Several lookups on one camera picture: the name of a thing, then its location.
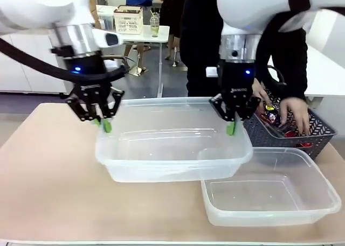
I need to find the white folding table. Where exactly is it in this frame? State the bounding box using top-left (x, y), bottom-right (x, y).
top-left (95, 4), bottom-right (171, 98)

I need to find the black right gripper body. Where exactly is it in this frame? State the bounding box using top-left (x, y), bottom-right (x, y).
top-left (217, 59), bottom-right (256, 108)

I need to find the person's left forearm black sleeve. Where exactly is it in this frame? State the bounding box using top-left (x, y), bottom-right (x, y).
top-left (280, 33), bottom-right (309, 103)

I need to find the clear drink cup with straw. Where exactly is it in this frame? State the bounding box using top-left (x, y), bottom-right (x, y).
top-left (149, 11), bottom-right (161, 38)

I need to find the white cabinet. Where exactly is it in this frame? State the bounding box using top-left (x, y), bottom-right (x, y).
top-left (0, 32), bottom-right (70, 94)

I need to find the person in black clothes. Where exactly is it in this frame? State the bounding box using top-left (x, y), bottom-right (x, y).
top-left (179, 0), bottom-right (309, 103)

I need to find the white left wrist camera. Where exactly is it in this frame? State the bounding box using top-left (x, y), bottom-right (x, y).
top-left (93, 29), bottom-right (125, 49)

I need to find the person's left hand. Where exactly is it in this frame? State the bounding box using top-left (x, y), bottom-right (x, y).
top-left (279, 97), bottom-right (311, 136)

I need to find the large clear plastic bin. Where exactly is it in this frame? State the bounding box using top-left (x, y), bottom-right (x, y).
top-left (94, 96), bottom-right (254, 184)

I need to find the cream plastic crate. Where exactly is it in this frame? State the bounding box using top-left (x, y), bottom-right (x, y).
top-left (113, 5), bottom-right (144, 35)

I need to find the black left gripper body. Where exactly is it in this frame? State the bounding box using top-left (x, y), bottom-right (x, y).
top-left (62, 53), bottom-right (114, 108)

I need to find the small clear plastic bin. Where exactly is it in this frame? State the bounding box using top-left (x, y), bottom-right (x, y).
top-left (197, 146), bottom-right (342, 227)

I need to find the person's right hand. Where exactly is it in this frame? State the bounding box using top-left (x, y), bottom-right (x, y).
top-left (252, 78), bottom-right (270, 107)

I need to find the dark grey woven basket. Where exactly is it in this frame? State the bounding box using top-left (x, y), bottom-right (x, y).
top-left (242, 88), bottom-right (337, 160)

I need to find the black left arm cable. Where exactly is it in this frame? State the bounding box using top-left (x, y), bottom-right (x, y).
top-left (0, 37), bottom-right (129, 83)

